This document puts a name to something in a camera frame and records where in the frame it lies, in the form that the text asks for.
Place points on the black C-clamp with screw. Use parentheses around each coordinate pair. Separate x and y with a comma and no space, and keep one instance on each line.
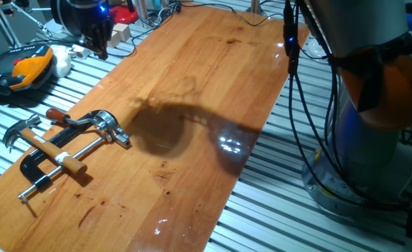
(34,168)

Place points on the grey tripod pole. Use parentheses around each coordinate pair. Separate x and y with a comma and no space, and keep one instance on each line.
(3,22)

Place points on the red round object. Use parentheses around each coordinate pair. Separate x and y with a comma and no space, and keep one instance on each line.
(123,15)

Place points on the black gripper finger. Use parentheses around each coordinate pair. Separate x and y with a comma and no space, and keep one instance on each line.
(88,41)
(105,38)

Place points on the metal stand post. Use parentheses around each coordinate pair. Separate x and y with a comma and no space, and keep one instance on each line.
(255,7)

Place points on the glossy brown wooden board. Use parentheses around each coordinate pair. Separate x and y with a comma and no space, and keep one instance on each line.
(192,196)

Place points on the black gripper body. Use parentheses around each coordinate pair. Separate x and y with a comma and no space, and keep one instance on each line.
(87,15)

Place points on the orange and black teach pendant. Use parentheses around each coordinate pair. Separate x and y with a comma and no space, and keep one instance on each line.
(31,70)

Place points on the black filament spool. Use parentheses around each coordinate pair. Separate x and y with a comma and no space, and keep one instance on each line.
(59,17)

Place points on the white plug adapter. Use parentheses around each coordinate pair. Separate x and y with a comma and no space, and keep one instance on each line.
(81,52)

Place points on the white rounded lump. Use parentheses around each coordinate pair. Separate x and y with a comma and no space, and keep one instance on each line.
(62,63)

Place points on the small teal object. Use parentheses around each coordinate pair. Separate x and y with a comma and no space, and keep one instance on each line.
(154,4)

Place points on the white round stand base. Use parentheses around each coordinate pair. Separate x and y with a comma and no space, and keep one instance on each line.
(314,50)

